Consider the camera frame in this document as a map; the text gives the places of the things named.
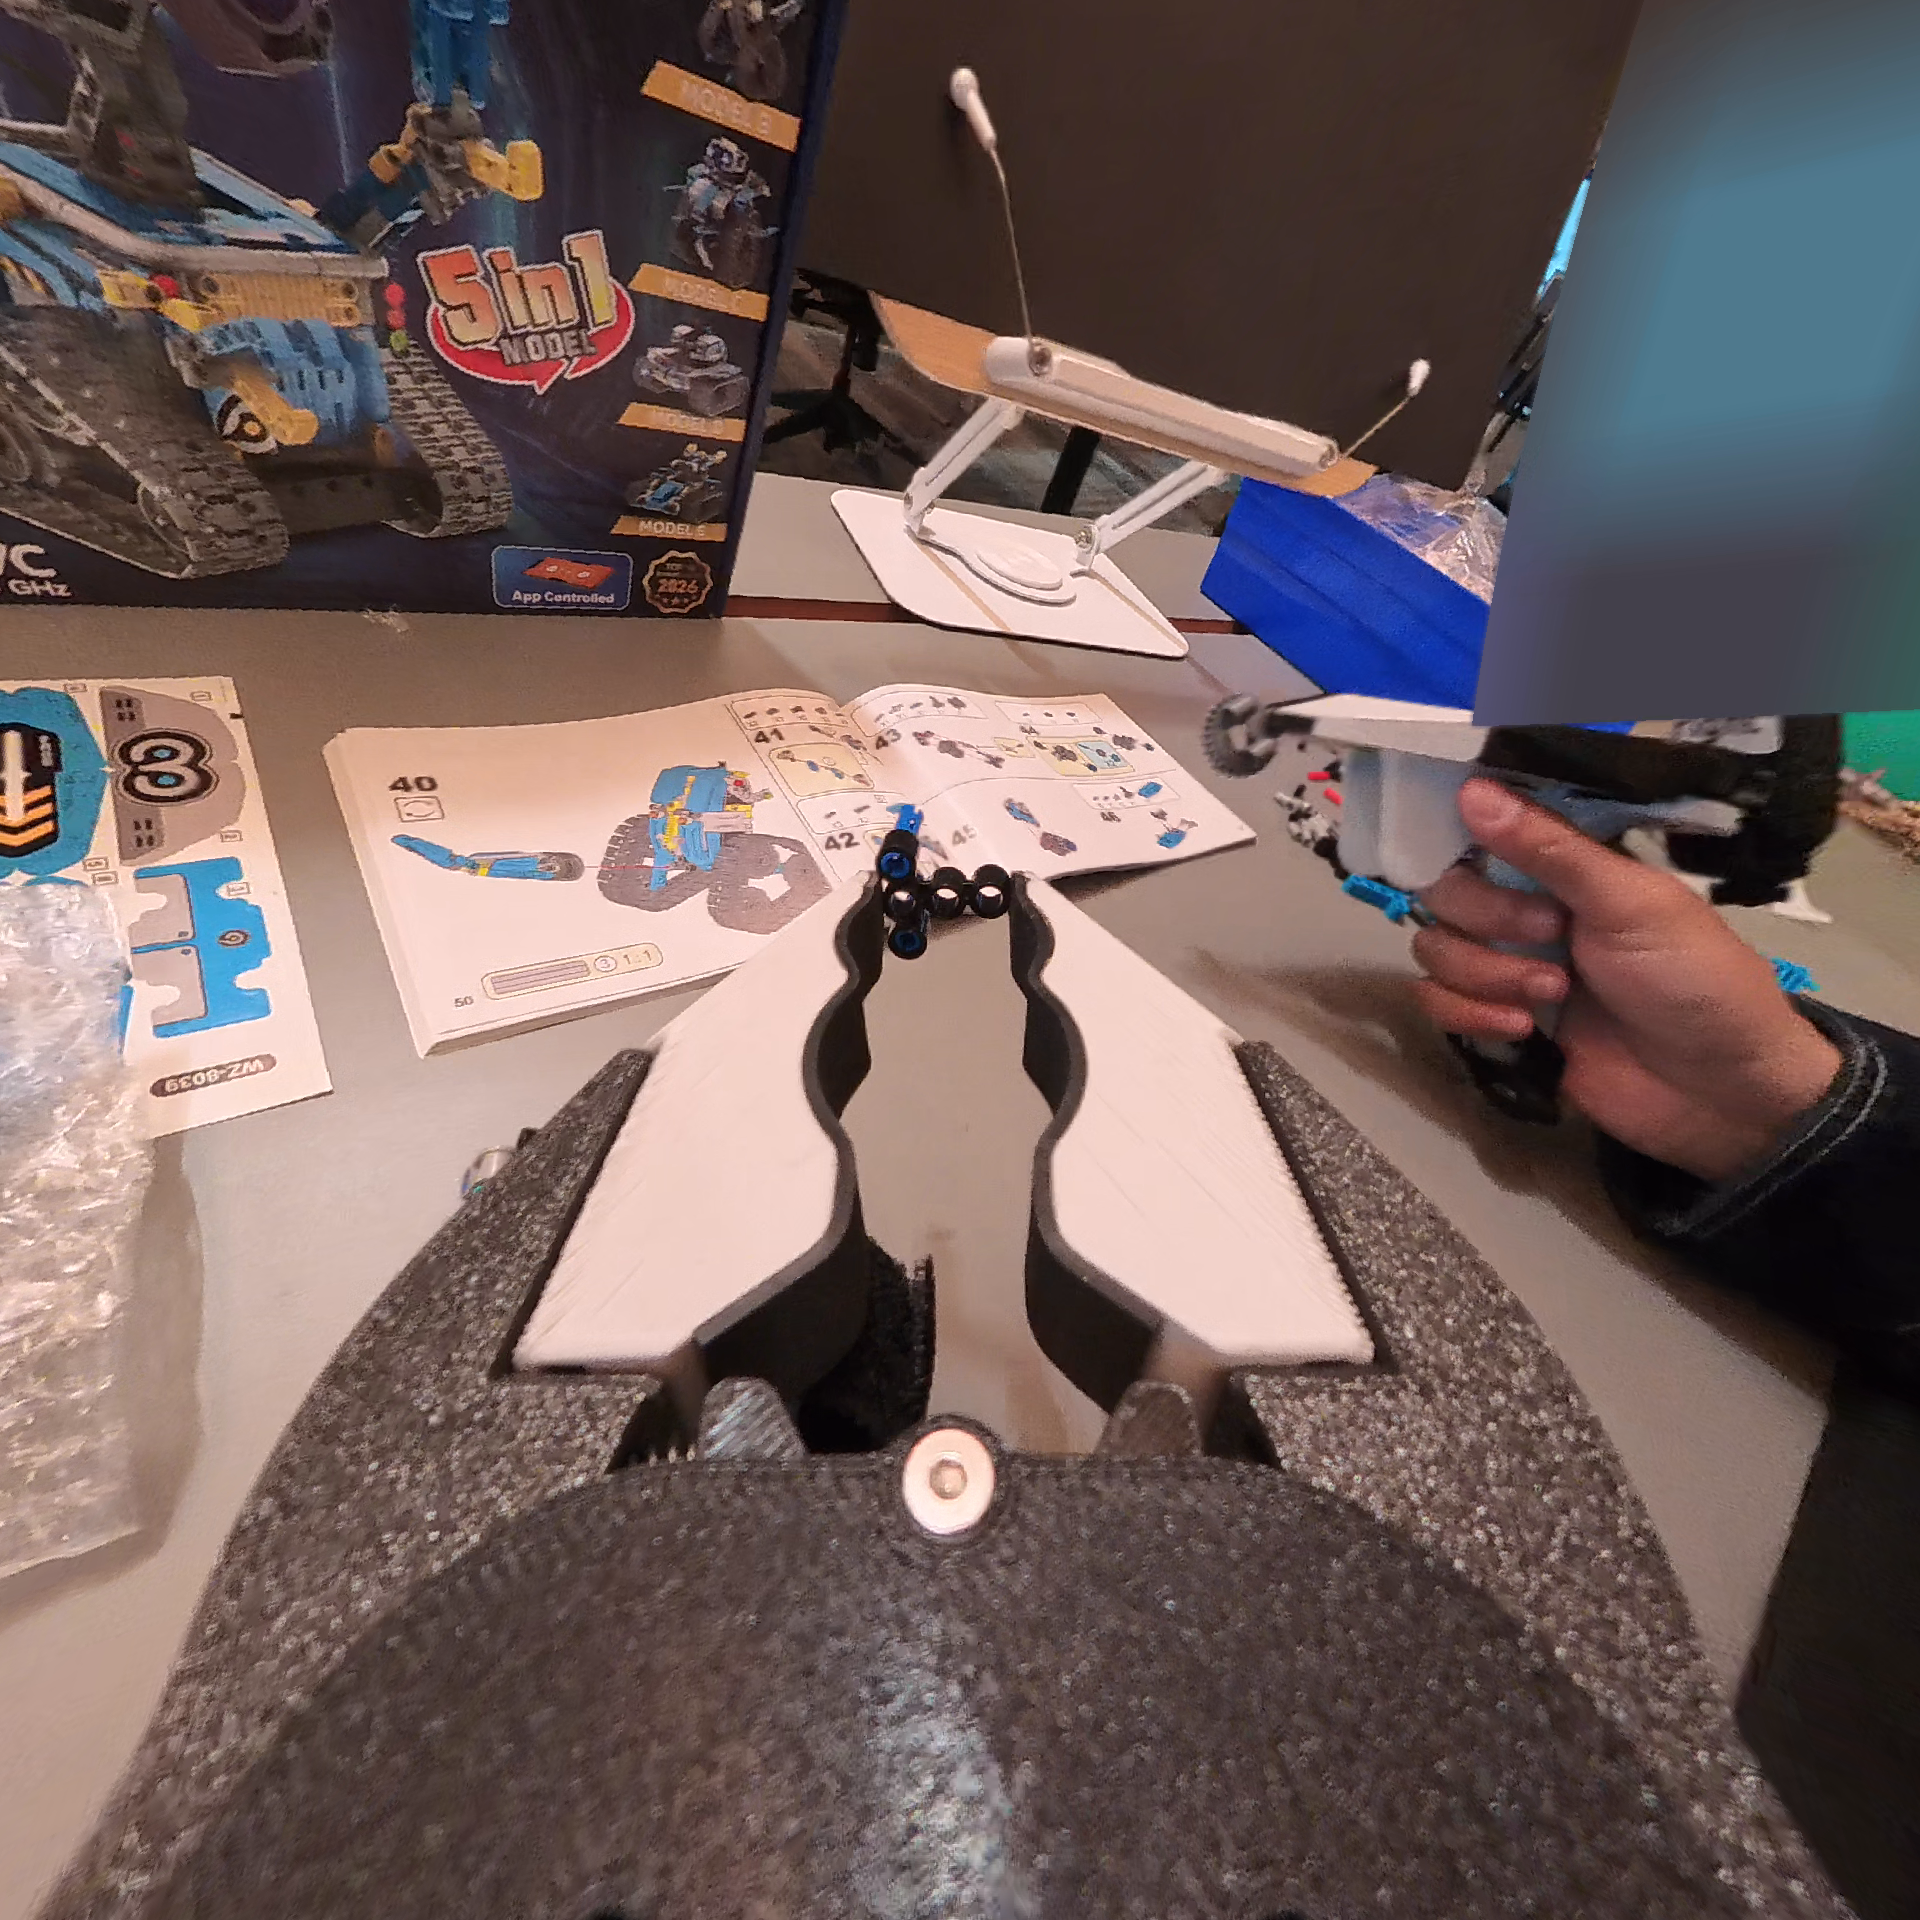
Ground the pile of small brick parts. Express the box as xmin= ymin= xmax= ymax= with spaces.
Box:
xmin=1271 ymin=756 xmax=1428 ymax=922

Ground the sticker sheet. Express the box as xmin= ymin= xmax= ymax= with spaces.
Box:
xmin=0 ymin=673 xmax=334 ymax=1139

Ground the building set box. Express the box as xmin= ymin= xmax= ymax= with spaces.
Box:
xmin=0 ymin=0 xmax=845 ymax=619

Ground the person's clothed torso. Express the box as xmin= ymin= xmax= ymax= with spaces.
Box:
xmin=1736 ymin=1349 xmax=1920 ymax=1865

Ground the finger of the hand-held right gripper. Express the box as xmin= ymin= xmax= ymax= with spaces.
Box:
xmin=1260 ymin=691 xmax=1488 ymax=760

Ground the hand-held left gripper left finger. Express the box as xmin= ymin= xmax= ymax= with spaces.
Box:
xmin=513 ymin=874 xmax=887 ymax=1427

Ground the blue plastic bin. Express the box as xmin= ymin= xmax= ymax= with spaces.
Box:
xmin=1199 ymin=476 xmax=1501 ymax=709

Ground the instruction booklet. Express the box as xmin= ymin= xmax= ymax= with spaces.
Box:
xmin=321 ymin=681 xmax=1260 ymax=1057

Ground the clear plastic bag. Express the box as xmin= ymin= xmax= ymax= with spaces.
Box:
xmin=1342 ymin=476 xmax=1501 ymax=593

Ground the black tripod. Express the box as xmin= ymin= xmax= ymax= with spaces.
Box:
xmin=761 ymin=270 xmax=890 ymax=456

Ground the clear bubble wrap bag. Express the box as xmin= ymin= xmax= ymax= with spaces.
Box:
xmin=0 ymin=876 xmax=206 ymax=1579

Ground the blue pin brick assembly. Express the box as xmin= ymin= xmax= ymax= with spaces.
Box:
xmin=880 ymin=802 xmax=932 ymax=961

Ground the grey desk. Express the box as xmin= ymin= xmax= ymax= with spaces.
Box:
xmin=0 ymin=467 xmax=1920 ymax=1920

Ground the person's right hand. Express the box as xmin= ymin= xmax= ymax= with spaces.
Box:
xmin=1410 ymin=775 xmax=1848 ymax=1182

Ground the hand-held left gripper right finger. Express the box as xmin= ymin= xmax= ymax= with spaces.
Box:
xmin=1008 ymin=874 xmax=1378 ymax=1419

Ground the white book stand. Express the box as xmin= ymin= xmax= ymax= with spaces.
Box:
xmin=828 ymin=66 xmax=1433 ymax=659

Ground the black display board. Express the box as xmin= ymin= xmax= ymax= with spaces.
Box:
xmin=793 ymin=0 xmax=1643 ymax=500

